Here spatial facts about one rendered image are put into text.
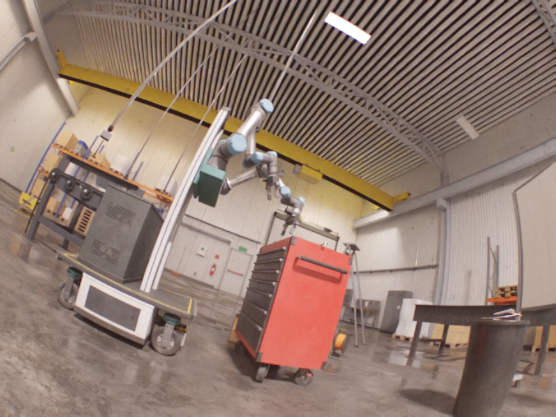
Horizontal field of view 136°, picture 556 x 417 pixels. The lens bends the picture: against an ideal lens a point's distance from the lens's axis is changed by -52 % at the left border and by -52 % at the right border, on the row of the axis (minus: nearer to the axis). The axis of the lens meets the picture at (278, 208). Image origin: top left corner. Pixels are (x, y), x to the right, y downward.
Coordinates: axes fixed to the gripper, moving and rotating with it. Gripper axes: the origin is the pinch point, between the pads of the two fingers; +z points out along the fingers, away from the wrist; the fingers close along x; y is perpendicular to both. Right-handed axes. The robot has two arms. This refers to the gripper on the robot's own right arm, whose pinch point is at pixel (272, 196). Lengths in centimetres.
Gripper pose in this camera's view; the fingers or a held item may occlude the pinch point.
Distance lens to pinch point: 161.0
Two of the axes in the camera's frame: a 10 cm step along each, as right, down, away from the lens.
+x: 4.1, -0.9, -9.1
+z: 0.4, 10.0, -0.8
